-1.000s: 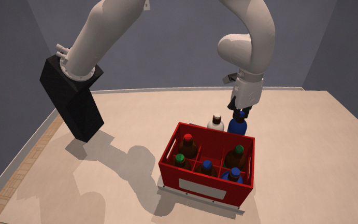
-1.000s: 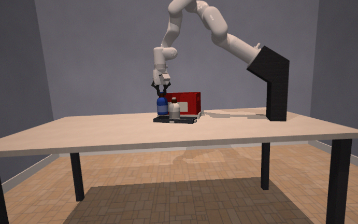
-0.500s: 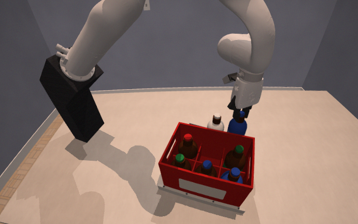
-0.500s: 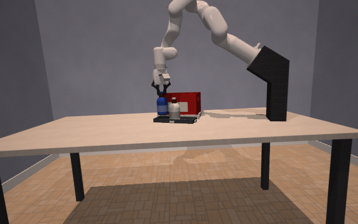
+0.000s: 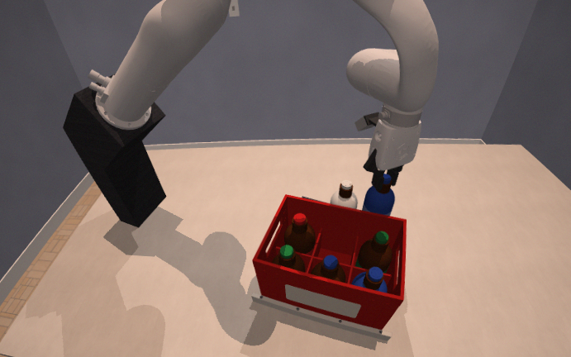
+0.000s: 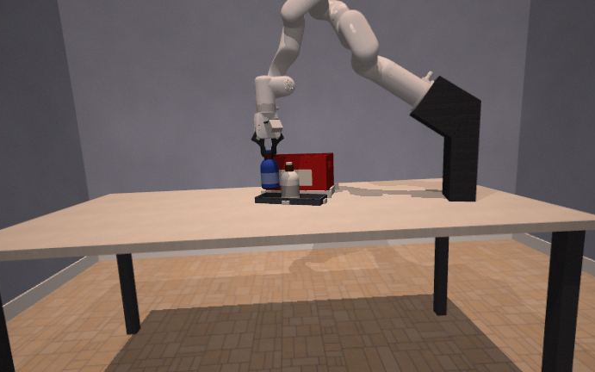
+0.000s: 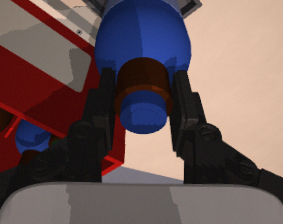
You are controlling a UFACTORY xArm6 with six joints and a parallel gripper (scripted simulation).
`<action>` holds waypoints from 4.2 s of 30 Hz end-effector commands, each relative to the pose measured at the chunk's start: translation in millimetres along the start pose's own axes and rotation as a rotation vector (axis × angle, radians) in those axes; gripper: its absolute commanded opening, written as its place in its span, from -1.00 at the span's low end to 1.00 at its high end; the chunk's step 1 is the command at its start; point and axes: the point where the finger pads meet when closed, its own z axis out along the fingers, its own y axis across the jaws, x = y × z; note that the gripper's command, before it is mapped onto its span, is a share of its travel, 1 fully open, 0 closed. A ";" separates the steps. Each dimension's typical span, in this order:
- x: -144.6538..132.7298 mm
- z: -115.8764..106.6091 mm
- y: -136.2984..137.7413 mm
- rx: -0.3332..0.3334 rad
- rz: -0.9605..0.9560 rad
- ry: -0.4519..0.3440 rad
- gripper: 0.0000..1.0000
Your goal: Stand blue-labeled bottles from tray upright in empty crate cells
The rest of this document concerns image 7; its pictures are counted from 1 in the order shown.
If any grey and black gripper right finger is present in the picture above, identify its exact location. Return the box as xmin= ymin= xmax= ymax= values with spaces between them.
xmin=169 ymin=70 xmax=283 ymax=203

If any black flat tray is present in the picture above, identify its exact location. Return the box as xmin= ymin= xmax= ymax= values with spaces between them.
xmin=82 ymin=0 xmax=203 ymax=19

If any red bottle crate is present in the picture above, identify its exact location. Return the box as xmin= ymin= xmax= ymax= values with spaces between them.
xmin=0 ymin=0 xmax=126 ymax=176

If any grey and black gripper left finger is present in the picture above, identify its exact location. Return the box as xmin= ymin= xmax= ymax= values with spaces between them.
xmin=0 ymin=67 xmax=116 ymax=209

